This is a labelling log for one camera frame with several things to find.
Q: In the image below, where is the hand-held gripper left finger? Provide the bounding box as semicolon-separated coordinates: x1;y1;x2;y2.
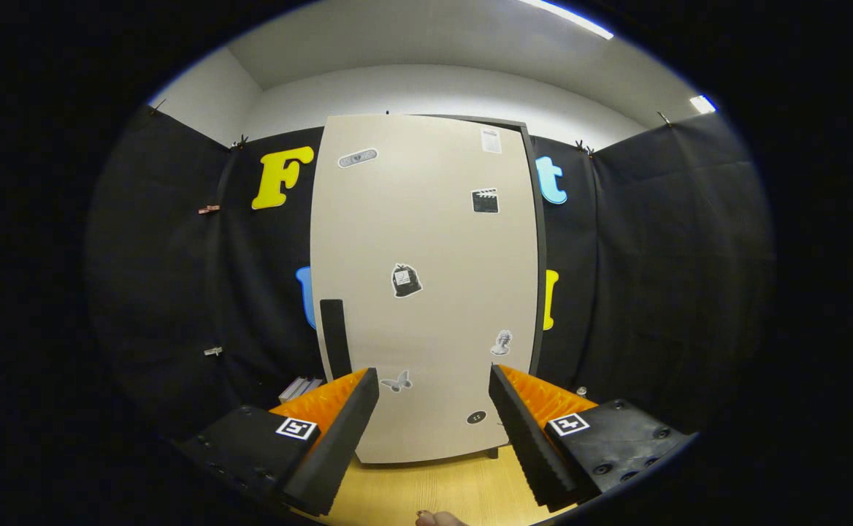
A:
178;367;380;517

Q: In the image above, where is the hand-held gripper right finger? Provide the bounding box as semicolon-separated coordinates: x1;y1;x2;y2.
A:
489;364;697;512

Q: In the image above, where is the black door handle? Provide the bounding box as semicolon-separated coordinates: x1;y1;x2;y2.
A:
319;298;353;381

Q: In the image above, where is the gray shoe cabinet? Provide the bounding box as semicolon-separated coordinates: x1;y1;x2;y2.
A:
426;113;548;460

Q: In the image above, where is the beige shoe cabinet door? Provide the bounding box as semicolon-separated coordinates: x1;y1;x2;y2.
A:
310;113;540;465

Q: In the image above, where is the black backdrop cloth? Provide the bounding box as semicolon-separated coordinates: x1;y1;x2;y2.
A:
83;102;774;468

